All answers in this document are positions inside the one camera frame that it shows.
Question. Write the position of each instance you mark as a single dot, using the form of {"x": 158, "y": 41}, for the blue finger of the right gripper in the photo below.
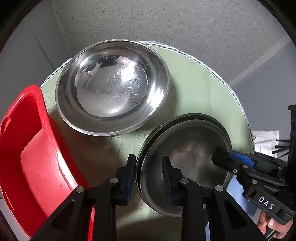
{"x": 244, "y": 158}
{"x": 225, "y": 161}

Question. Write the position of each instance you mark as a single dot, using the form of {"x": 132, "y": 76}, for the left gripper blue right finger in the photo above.
{"x": 173, "y": 186}

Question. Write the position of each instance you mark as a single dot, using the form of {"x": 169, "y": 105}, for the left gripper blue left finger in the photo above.
{"x": 127, "y": 174}

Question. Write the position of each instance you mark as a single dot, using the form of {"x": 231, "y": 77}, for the blue square plastic plate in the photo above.
{"x": 236, "y": 191}

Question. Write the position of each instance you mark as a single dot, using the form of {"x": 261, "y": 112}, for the large steel bowl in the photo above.
{"x": 112, "y": 87}

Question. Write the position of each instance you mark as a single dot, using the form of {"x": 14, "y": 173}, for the red plastic basin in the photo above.
{"x": 37, "y": 169}

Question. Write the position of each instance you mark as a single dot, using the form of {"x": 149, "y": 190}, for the person's right hand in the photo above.
{"x": 265, "y": 221}

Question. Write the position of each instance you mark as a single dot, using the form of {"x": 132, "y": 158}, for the white tote bag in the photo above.
{"x": 269, "y": 143}

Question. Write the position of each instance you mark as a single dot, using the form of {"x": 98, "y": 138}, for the green tablecloth with lace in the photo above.
{"x": 195, "y": 88}

